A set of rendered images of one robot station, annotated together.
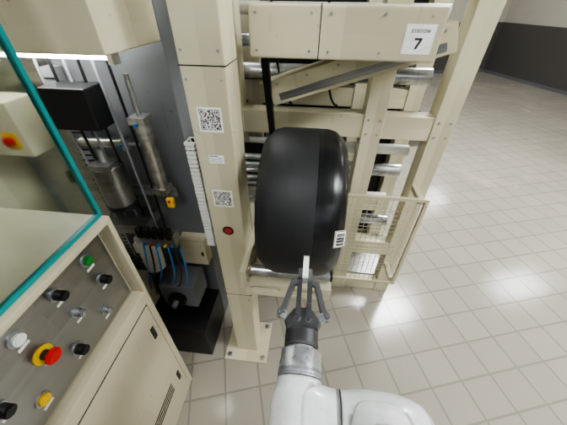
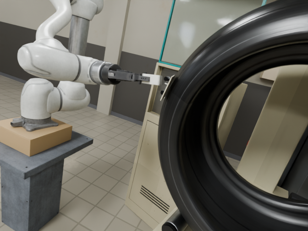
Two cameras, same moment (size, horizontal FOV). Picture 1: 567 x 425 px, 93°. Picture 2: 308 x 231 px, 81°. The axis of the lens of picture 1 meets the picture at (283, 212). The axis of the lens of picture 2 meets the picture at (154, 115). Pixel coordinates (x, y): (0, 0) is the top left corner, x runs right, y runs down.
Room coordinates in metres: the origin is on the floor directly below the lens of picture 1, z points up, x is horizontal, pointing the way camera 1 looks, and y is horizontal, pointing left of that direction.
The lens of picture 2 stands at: (0.77, -0.55, 1.28)
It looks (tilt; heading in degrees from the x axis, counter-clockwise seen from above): 17 degrees down; 118
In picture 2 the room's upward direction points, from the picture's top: 14 degrees clockwise
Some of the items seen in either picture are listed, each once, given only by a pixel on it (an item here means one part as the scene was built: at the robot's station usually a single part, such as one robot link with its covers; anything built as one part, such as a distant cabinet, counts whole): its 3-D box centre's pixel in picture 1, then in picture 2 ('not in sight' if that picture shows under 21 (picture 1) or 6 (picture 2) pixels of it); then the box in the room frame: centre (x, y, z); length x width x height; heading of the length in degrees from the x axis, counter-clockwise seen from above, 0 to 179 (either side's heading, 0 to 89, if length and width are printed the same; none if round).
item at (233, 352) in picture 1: (249, 339); not in sight; (0.86, 0.22, 0.01); 0.27 x 0.27 x 0.02; 84
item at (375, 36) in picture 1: (340, 29); not in sight; (1.14, -0.19, 1.71); 0.61 x 0.25 x 0.15; 84
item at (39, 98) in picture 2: not in sight; (39, 97); (-0.31, 0.02, 0.92); 0.18 x 0.16 x 0.22; 80
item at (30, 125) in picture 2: not in sight; (33, 119); (-0.31, -0.01, 0.78); 0.22 x 0.18 x 0.06; 91
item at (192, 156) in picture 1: (205, 197); not in sight; (0.84, 0.30, 1.19); 0.05 x 0.04 x 0.48; 174
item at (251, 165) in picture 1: (257, 174); not in sight; (1.26, 0.14, 1.05); 0.20 x 0.15 x 0.30; 84
